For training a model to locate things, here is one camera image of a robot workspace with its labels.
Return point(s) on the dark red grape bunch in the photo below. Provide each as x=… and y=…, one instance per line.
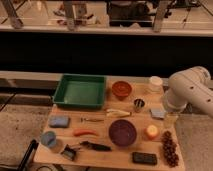
x=169, y=149

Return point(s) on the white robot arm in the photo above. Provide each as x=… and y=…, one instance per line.
x=189, y=86

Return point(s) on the orange bowl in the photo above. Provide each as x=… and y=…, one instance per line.
x=121, y=89

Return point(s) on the green plastic tray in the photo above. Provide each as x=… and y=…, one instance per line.
x=80, y=91

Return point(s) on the small metal cup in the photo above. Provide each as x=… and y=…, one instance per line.
x=138, y=104

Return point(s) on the small metal spoon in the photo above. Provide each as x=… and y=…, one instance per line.
x=91, y=120

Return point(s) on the purple bowl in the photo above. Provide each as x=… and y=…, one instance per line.
x=122, y=133

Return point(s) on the wooden board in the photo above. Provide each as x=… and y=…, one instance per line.
x=118, y=157

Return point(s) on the blue cloth sponge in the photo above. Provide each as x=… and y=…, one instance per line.
x=59, y=122

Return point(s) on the blue-grey sponge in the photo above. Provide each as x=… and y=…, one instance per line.
x=157, y=113

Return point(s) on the orange round fruit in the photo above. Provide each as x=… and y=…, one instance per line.
x=151, y=132

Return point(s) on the black rectangular remote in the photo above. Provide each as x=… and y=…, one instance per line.
x=144, y=158

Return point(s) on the black handled tool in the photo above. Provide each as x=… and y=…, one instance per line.
x=95, y=146

